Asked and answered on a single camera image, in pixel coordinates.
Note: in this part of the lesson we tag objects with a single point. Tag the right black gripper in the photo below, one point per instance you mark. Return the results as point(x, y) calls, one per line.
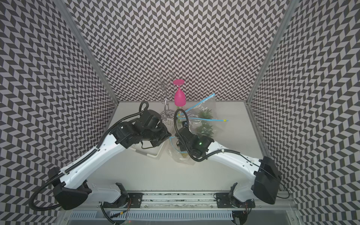
point(182, 147)

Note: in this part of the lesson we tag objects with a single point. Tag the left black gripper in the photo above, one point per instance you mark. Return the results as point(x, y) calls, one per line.
point(164, 135)

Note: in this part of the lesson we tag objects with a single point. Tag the zip-top bag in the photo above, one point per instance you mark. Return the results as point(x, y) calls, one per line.
point(205, 109)
point(207, 127)
point(176, 154)

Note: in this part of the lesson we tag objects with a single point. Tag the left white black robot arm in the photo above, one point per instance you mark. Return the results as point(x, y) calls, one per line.
point(69, 184)

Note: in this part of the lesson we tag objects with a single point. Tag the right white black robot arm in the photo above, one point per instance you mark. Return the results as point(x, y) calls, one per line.
point(263, 177)

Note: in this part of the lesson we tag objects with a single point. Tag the white perforated plastic basket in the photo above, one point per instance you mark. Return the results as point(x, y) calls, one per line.
point(147, 148)

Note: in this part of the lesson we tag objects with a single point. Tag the pink plastic wine glass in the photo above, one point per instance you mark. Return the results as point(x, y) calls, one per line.
point(179, 97)

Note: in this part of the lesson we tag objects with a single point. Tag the chrome wire cup stand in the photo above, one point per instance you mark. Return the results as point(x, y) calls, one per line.
point(160, 86)

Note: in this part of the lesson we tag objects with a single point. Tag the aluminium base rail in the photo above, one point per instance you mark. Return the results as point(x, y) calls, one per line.
point(202, 200)

